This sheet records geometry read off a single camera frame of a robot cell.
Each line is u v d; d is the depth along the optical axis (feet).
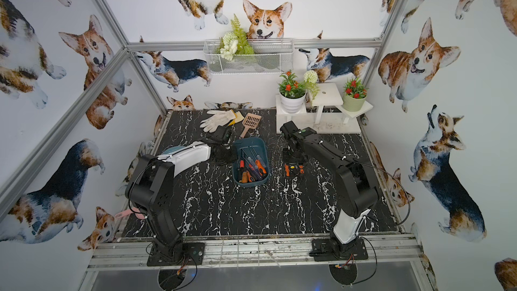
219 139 2.51
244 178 2.95
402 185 2.83
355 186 1.54
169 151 3.39
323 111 3.49
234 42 2.56
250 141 3.49
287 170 3.11
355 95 3.03
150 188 1.61
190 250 2.45
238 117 3.86
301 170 3.05
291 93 2.88
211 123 3.71
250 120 3.84
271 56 3.04
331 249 2.32
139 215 2.70
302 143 2.06
